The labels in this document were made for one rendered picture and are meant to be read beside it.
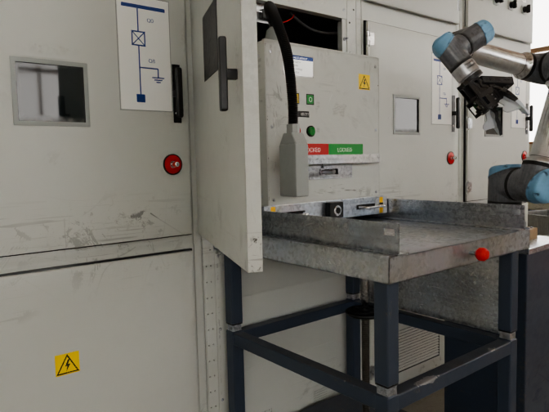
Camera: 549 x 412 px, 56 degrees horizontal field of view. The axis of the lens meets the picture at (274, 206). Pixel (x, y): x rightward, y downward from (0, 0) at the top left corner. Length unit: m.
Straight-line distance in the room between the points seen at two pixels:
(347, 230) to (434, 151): 1.23
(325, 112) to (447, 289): 0.68
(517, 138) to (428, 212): 1.37
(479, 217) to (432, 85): 0.90
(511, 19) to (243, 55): 2.20
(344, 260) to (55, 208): 0.72
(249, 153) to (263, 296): 0.86
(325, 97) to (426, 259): 0.66
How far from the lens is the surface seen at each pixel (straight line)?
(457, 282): 1.74
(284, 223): 1.38
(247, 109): 0.99
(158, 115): 1.51
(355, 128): 1.74
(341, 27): 2.04
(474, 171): 2.67
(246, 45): 1.01
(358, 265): 1.17
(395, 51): 2.22
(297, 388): 1.97
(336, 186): 1.67
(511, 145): 2.98
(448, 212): 1.71
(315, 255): 1.26
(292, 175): 1.42
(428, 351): 2.52
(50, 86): 1.41
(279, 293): 1.81
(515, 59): 2.05
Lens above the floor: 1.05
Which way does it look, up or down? 5 degrees down
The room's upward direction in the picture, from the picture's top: 1 degrees counter-clockwise
